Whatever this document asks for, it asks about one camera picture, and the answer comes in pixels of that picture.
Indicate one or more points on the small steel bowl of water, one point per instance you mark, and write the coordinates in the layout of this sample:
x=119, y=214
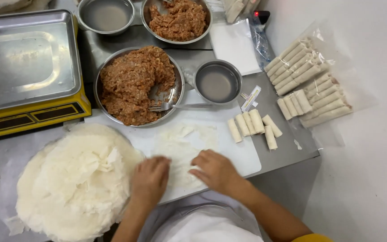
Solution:
x=217, y=83

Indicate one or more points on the person's left hand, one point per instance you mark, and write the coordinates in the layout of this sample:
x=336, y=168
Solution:
x=149, y=183

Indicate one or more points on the steel fork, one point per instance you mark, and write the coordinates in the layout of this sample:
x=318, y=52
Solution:
x=186, y=106

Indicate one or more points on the cluster of raw spring rolls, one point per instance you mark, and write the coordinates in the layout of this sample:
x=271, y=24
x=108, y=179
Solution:
x=256, y=121

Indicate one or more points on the person's right hand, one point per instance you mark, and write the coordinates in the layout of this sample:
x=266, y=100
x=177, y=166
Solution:
x=218, y=173

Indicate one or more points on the bag of beige wrappers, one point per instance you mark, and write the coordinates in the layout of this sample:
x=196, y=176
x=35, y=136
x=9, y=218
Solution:
x=235, y=8

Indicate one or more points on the yellow sleeve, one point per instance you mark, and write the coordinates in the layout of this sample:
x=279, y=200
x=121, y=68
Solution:
x=311, y=238

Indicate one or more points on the white cloth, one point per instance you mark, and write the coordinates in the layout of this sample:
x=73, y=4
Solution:
x=8, y=5

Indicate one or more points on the black device with red light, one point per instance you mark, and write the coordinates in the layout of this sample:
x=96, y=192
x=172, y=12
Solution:
x=262, y=16

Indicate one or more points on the yellow digital scale steel tray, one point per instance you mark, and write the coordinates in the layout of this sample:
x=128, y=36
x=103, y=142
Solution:
x=29, y=64

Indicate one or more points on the heap of minced meat filling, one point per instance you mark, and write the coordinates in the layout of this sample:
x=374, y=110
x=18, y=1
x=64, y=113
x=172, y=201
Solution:
x=129, y=84

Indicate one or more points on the person's right fingers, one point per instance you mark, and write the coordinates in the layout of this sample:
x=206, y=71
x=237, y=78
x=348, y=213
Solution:
x=202, y=159

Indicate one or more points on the large steel plate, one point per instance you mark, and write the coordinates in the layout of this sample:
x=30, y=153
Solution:
x=173, y=90

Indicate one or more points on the white apron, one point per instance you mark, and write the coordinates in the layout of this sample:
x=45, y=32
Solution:
x=203, y=225

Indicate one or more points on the white paper stack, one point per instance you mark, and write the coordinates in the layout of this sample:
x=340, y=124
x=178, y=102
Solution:
x=233, y=47

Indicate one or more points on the stack of rice paper wrappers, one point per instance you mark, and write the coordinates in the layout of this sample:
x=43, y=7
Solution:
x=76, y=188

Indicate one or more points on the short uncooked roll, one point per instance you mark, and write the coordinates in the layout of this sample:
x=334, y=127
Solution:
x=284, y=109
x=297, y=104
x=290, y=106
x=303, y=100

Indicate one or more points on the clear bag of spring rolls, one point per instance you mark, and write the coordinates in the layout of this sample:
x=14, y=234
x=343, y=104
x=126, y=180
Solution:
x=294, y=67
x=326, y=100

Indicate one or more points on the single rice paper sheet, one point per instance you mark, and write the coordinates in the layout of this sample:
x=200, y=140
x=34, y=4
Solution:
x=180, y=148

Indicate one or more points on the white cutting board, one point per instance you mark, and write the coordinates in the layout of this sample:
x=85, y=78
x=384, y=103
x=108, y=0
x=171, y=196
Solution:
x=233, y=154

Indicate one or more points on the steel bowl with meat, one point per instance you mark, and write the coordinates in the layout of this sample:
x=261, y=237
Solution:
x=145, y=23

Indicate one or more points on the crumpled clear plastic bag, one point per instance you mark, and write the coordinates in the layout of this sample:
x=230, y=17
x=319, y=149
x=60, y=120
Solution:
x=260, y=43

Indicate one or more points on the person's left fingers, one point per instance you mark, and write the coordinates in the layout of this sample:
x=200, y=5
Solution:
x=161, y=163

